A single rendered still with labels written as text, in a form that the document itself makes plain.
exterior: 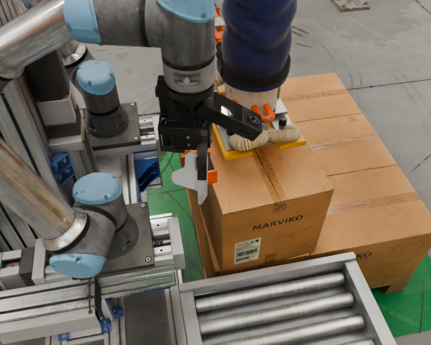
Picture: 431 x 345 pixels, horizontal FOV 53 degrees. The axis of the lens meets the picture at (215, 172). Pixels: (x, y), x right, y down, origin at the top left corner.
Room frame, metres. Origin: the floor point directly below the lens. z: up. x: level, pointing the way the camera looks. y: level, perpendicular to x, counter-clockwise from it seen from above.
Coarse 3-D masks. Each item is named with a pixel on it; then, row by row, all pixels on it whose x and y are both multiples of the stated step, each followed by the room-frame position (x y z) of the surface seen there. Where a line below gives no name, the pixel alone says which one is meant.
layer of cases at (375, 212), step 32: (288, 96) 1.98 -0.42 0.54; (320, 96) 1.98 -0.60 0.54; (320, 128) 1.71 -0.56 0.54; (352, 128) 1.71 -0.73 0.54; (320, 160) 1.47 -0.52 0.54; (352, 160) 1.47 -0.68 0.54; (384, 160) 1.47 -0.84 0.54; (192, 192) 1.42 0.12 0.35; (352, 192) 1.26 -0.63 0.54; (384, 192) 1.26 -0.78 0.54; (416, 192) 1.26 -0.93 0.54; (352, 224) 1.09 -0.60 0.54; (384, 224) 1.09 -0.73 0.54; (416, 224) 1.09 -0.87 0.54; (320, 256) 0.94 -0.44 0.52; (384, 256) 1.01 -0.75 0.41; (416, 256) 1.04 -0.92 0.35
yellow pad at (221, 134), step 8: (224, 96) 1.30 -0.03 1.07; (216, 128) 1.12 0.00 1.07; (224, 128) 1.11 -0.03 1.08; (216, 136) 1.08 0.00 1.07; (224, 136) 1.07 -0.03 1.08; (240, 136) 1.07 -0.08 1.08; (224, 144) 1.03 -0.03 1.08; (224, 152) 1.00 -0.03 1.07; (232, 152) 1.00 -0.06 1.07; (240, 152) 1.00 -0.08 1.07; (248, 152) 1.00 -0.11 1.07
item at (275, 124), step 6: (288, 114) 1.19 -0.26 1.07; (276, 120) 1.15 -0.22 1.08; (282, 120) 1.12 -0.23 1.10; (288, 120) 1.15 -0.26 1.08; (270, 126) 1.13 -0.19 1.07; (276, 126) 1.12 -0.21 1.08; (282, 126) 1.12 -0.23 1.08; (300, 138) 1.06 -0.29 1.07; (276, 144) 1.05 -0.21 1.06; (282, 144) 1.03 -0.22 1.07; (288, 144) 1.04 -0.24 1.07; (294, 144) 1.04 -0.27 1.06; (300, 144) 1.05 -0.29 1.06
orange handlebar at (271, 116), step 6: (216, 12) 1.72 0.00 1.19; (216, 30) 1.57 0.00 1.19; (222, 30) 1.57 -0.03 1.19; (216, 36) 1.51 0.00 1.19; (216, 42) 1.51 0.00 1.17; (252, 108) 1.08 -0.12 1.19; (258, 108) 1.08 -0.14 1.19; (264, 108) 1.09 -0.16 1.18; (270, 108) 1.08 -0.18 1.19; (270, 114) 1.05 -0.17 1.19; (264, 120) 1.02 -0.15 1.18; (270, 120) 1.03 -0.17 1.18; (192, 150) 0.89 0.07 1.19
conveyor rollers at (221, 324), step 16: (336, 272) 0.85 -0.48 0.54; (256, 288) 0.78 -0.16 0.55; (272, 288) 0.78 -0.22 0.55; (288, 288) 0.78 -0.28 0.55; (304, 288) 0.79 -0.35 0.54; (320, 288) 0.80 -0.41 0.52; (208, 304) 0.72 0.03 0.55; (224, 304) 0.72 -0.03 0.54; (240, 304) 0.73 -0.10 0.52; (288, 304) 0.72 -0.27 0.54; (304, 304) 0.72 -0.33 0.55; (320, 304) 0.72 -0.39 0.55; (336, 304) 0.72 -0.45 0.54; (352, 304) 0.73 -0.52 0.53; (208, 320) 0.66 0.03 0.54; (224, 320) 0.65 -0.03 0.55; (240, 320) 0.65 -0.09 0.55; (256, 320) 0.66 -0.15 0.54; (272, 320) 0.66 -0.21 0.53; (336, 320) 0.65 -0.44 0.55; (352, 320) 0.65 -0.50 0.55; (256, 336) 0.60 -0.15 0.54; (272, 336) 0.60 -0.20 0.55; (288, 336) 0.60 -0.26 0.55; (304, 336) 0.60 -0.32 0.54; (320, 336) 0.60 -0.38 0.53
